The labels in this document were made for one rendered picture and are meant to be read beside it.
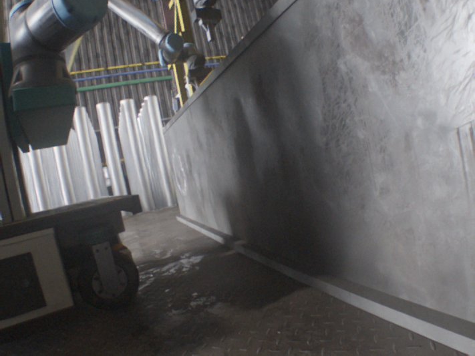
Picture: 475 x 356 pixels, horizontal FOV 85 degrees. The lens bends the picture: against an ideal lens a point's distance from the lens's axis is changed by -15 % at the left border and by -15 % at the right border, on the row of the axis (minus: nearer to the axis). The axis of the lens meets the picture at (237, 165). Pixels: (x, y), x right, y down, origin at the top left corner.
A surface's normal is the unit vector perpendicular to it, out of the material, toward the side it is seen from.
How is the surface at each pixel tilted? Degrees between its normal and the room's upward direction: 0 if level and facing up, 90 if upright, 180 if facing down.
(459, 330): 0
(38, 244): 90
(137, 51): 90
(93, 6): 95
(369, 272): 90
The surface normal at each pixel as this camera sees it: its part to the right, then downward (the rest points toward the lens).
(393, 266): -0.90, 0.20
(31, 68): 0.16, -0.37
